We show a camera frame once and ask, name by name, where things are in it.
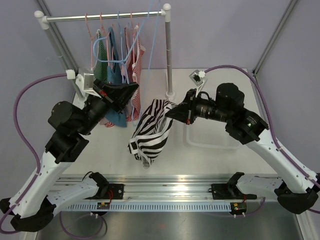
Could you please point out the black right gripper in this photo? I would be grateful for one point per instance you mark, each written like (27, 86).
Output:
(186, 111)

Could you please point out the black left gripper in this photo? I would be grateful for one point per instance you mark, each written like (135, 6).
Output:
(121, 94)

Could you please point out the red white striped tank top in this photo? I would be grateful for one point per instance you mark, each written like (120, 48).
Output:
(137, 64)

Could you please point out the black white striped tank top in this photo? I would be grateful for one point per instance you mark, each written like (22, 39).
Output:
(152, 132)

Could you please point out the pink hanger with red top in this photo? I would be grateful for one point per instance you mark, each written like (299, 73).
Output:
(134, 24)

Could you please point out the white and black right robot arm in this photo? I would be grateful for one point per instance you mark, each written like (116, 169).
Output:
(296, 188)

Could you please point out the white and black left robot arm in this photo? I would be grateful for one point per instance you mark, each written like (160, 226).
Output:
(33, 207)

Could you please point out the blue tank top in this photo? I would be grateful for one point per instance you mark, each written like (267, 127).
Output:
(114, 77)

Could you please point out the pink tank top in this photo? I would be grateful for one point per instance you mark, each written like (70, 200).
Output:
(126, 75)

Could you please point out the green white striped tank top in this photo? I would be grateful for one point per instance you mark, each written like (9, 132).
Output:
(101, 66)

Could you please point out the white plastic mesh basket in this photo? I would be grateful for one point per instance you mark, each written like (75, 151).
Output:
(205, 133)

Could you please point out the silver and white clothes rack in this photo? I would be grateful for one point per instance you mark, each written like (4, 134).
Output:
(164, 12)

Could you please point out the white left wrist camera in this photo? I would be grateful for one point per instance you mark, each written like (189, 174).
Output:
(84, 81)

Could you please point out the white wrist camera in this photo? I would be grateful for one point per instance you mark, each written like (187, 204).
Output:
(84, 81)
(199, 78)

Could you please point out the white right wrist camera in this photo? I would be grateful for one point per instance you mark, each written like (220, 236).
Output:
(199, 78)

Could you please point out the aluminium mounting rail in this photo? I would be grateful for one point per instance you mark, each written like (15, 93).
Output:
(167, 188)

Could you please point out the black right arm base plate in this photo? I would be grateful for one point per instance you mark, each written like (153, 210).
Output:
(224, 191)

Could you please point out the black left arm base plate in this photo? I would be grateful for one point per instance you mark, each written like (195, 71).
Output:
(114, 191)

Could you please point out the white slotted cable duct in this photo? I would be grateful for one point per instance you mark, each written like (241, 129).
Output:
(150, 207)

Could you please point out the aluminium frame post left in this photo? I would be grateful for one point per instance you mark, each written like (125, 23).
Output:
(55, 37)

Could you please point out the aluminium frame post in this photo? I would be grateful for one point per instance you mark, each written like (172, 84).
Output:
(55, 37)
(292, 5)

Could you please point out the aluminium frame post right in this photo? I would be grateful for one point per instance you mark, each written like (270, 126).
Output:
(292, 5)

